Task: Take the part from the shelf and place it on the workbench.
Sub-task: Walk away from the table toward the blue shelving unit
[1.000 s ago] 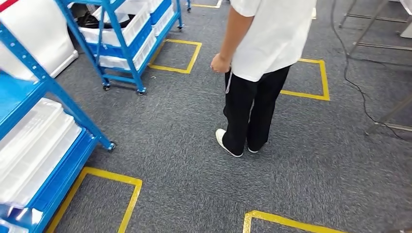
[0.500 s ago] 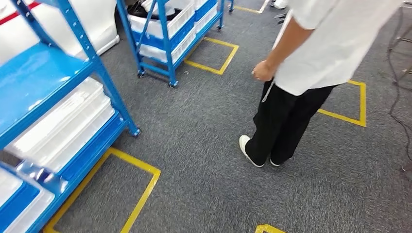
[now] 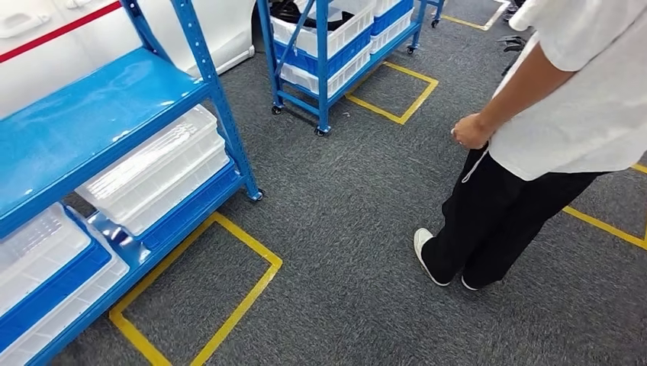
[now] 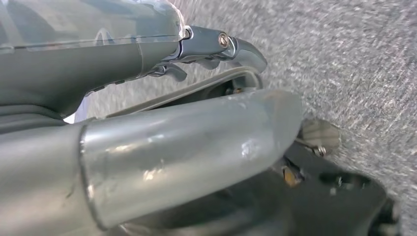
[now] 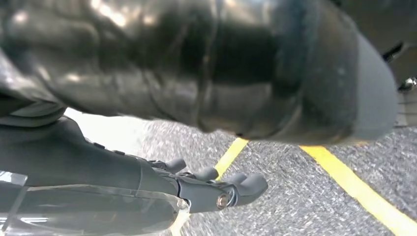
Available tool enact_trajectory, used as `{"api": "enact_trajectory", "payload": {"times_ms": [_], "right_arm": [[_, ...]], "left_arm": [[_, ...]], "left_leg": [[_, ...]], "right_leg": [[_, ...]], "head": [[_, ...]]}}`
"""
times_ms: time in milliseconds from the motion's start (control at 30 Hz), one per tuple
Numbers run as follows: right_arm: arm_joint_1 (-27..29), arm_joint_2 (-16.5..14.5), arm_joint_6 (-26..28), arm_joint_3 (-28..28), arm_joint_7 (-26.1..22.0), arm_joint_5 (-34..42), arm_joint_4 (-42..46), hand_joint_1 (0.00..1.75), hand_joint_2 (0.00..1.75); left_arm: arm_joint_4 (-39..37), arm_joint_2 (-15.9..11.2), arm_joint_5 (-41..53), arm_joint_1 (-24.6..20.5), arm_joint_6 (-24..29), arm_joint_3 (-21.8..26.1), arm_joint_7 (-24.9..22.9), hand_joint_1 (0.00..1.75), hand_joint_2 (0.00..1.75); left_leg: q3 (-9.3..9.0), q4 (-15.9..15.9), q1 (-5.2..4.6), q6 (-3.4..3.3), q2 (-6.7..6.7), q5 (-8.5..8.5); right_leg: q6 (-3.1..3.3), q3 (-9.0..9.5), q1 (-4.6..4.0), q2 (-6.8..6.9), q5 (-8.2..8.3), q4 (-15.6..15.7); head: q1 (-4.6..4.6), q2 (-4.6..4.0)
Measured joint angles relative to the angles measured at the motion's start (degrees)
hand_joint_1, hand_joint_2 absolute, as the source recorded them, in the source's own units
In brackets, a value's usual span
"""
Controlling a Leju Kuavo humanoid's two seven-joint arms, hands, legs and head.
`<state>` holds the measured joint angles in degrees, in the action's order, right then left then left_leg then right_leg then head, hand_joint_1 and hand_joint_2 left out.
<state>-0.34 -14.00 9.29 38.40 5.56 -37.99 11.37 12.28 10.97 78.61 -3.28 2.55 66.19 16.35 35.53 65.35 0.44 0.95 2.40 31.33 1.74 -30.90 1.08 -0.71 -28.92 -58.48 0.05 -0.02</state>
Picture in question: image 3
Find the person's forearm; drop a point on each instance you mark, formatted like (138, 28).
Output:
(525, 88)

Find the blue wheeled shelf rack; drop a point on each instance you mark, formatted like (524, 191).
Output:
(322, 76)

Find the black plastic part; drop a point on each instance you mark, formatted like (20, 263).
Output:
(303, 15)

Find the blue metal shelf rack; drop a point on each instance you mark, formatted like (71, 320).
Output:
(76, 126)

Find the person's hand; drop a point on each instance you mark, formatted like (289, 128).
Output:
(470, 132)

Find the person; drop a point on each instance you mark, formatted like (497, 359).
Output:
(581, 101)

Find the white car red stripe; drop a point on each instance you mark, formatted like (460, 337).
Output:
(50, 65)

